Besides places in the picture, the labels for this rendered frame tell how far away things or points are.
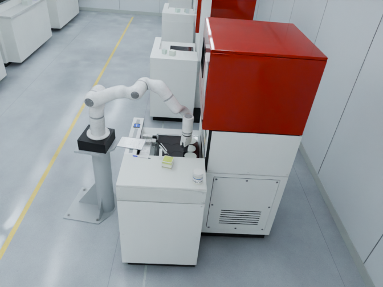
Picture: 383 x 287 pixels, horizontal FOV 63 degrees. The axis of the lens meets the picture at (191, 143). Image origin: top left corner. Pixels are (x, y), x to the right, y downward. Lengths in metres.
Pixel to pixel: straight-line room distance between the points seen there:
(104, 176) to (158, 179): 0.87
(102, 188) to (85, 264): 0.67
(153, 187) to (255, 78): 0.99
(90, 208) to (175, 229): 1.19
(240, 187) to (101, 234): 1.38
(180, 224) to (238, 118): 0.90
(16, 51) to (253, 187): 5.18
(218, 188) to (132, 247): 0.85
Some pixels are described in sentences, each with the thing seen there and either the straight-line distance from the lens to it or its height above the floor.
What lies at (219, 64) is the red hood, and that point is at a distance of 2.06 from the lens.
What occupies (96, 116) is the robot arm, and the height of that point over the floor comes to 1.13.
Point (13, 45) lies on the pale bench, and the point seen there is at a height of 0.39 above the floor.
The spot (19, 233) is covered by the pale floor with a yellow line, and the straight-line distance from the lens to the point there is 3.39.
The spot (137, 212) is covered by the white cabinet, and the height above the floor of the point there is 0.70.
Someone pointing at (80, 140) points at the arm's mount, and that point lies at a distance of 2.73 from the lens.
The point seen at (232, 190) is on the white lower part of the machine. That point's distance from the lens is 2.69.
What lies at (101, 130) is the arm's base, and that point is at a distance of 2.71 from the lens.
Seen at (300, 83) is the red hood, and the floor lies 1.63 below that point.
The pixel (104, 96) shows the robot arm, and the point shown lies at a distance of 2.48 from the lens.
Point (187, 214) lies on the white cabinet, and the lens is 2.36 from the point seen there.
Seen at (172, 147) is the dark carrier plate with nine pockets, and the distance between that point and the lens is 2.64.
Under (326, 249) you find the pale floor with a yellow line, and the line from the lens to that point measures 3.42.
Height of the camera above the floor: 2.46
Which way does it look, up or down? 35 degrees down
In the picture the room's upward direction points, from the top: 5 degrees clockwise
